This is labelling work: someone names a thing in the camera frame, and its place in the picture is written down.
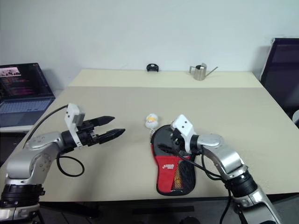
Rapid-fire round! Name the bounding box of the black red paddle case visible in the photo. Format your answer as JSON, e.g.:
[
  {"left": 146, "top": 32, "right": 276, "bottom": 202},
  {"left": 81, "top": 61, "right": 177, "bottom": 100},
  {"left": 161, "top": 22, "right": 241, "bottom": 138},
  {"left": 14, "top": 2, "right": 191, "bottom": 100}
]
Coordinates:
[{"left": 149, "top": 124, "right": 197, "bottom": 196}]

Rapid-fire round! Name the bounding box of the black table clamp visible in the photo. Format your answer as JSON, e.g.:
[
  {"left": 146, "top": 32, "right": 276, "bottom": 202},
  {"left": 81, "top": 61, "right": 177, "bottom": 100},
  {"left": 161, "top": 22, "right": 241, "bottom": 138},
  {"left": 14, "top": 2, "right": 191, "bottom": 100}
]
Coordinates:
[{"left": 146, "top": 63, "right": 160, "bottom": 73}]

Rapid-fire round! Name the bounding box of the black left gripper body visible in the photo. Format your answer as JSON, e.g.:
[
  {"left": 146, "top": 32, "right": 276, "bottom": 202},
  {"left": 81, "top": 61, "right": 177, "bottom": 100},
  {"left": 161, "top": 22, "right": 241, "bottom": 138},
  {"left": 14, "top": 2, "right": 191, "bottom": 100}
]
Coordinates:
[{"left": 78, "top": 119, "right": 100, "bottom": 147}]

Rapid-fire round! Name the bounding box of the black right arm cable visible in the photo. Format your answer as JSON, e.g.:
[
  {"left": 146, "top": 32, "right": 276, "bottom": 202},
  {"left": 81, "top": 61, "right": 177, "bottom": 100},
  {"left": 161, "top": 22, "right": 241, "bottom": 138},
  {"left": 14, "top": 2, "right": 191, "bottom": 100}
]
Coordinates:
[{"left": 175, "top": 149, "right": 244, "bottom": 224}]

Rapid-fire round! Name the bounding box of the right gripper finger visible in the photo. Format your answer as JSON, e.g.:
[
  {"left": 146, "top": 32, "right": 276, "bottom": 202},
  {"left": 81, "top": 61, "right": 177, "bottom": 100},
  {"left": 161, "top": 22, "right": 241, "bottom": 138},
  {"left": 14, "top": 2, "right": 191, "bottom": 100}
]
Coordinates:
[{"left": 158, "top": 144, "right": 181, "bottom": 155}]

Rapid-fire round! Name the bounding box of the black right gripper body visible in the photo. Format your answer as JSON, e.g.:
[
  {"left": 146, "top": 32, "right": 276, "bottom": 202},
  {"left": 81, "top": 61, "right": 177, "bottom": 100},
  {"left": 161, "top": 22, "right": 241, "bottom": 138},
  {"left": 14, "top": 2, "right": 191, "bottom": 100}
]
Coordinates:
[{"left": 171, "top": 127, "right": 188, "bottom": 151}]

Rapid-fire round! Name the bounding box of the table tennis paddle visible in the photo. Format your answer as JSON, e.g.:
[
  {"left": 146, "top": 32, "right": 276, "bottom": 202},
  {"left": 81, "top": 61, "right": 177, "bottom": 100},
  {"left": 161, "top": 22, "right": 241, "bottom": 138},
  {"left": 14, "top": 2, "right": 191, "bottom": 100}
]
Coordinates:
[{"left": 171, "top": 161, "right": 184, "bottom": 191}]

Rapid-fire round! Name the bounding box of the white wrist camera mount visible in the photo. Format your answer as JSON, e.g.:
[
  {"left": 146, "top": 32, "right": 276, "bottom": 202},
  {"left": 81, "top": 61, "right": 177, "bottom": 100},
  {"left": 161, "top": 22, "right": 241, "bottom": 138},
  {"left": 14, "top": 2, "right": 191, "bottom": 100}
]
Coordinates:
[
  {"left": 171, "top": 114, "right": 199, "bottom": 154},
  {"left": 64, "top": 103, "right": 86, "bottom": 148}
]

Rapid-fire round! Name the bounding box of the black mesh office chair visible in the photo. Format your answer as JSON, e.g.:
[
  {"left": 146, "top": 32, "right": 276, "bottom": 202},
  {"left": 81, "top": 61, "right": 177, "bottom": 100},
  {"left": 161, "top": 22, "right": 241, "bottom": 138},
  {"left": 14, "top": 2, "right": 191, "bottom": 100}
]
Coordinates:
[{"left": 260, "top": 37, "right": 299, "bottom": 129}]

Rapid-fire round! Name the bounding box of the white plush chick keychain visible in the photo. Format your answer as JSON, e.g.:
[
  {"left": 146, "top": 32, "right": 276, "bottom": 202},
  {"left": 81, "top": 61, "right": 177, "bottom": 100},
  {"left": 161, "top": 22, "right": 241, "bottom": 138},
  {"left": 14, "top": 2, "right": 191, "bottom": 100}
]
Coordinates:
[{"left": 144, "top": 112, "right": 161, "bottom": 136}]

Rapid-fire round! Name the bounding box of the steel watering can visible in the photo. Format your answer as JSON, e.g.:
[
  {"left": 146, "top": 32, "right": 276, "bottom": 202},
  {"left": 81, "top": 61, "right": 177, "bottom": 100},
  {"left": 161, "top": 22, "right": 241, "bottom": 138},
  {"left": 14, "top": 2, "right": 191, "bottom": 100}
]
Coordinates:
[{"left": 188, "top": 63, "right": 219, "bottom": 81}]

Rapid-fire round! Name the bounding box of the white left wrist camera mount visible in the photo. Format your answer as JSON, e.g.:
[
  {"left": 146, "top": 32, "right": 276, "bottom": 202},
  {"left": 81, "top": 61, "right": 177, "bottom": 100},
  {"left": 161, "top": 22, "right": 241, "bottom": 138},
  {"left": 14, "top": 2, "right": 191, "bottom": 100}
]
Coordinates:
[{"left": 64, "top": 103, "right": 86, "bottom": 148}]

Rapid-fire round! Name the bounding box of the open laptop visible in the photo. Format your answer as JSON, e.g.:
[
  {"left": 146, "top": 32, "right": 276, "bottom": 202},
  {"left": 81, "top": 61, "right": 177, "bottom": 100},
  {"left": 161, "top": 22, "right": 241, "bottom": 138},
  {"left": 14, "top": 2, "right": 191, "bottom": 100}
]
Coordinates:
[{"left": 0, "top": 63, "right": 57, "bottom": 128}]

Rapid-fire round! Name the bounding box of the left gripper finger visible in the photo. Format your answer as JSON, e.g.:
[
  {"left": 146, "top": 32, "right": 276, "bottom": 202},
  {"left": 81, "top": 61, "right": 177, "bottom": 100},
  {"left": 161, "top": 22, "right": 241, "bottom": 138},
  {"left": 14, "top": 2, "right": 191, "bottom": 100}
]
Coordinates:
[
  {"left": 92, "top": 115, "right": 116, "bottom": 128},
  {"left": 97, "top": 127, "right": 126, "bottom": 144}
]

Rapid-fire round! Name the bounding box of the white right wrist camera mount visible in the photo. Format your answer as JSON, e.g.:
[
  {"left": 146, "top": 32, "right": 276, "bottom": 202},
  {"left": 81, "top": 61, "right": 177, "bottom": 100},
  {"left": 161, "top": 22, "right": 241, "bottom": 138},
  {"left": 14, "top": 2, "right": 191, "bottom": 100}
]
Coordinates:
[{"left": 171, "top": 114, "right": 199, "bottom": 154}]

